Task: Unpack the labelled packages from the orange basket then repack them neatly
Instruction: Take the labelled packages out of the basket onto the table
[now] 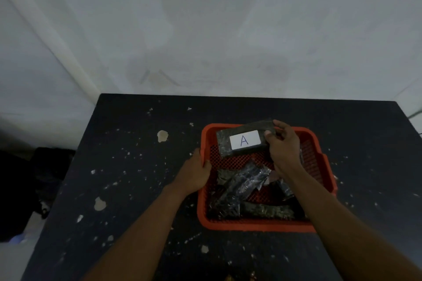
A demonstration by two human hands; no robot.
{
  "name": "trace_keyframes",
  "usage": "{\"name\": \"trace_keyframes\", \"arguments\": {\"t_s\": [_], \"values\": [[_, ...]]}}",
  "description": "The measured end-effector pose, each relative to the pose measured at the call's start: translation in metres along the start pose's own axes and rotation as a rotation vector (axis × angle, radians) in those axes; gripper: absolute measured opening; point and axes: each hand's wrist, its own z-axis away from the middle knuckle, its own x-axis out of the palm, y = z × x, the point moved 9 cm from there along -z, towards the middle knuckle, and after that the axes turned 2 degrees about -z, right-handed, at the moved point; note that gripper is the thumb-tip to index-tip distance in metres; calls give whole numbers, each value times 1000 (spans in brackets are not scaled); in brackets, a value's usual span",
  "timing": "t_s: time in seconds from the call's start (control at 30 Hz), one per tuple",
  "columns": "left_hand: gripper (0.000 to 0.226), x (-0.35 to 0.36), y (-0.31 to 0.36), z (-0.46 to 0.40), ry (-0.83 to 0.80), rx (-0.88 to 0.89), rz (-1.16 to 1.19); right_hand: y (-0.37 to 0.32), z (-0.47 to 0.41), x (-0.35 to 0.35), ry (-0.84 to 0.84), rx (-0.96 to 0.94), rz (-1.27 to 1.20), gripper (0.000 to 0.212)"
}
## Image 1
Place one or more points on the person's right hand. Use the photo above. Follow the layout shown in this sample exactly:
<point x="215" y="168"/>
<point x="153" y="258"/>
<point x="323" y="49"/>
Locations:
<point x="285" y="152"/>

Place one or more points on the person's right thumb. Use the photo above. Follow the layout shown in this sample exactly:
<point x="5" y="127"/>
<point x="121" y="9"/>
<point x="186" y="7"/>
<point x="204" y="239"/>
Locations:
<point x="268" y="139"/>

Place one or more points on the person's left thumb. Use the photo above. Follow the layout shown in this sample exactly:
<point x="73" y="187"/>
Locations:
<point x="207" y="168"/>

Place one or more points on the orange plastic mesh basket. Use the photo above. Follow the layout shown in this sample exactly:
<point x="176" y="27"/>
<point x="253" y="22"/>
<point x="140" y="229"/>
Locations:
<point x="316" y="159"/>

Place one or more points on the person's right forearm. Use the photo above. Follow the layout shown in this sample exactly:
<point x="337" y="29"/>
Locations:
<point x="339" y="228"/>

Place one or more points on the shiny dark plastic-wrapped packet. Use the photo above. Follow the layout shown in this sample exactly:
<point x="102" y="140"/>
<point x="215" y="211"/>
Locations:
<point x="240" y="185"/>

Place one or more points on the dark packet with white label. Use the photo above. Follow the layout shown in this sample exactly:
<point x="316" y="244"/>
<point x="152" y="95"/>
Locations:
<point x="224" y="144"/>

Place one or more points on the person's left forearm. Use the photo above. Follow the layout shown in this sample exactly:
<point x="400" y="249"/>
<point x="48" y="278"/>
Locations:
<point x="138" y="241"/>

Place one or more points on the person's left hand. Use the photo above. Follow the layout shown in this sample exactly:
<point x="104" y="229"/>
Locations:
<point x="189" y="175"/>

